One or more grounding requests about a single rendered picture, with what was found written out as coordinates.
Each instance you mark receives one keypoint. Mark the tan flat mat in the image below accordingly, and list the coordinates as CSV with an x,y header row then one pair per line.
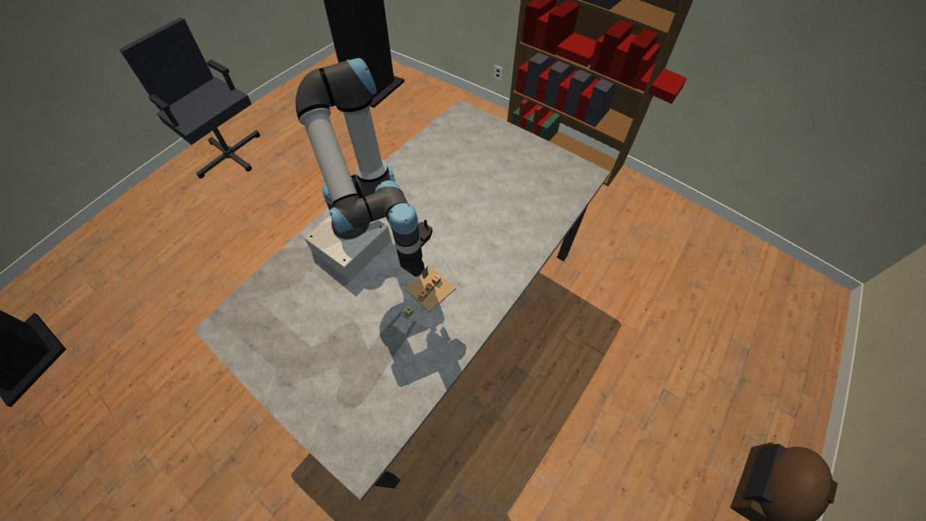
x,y
439,293

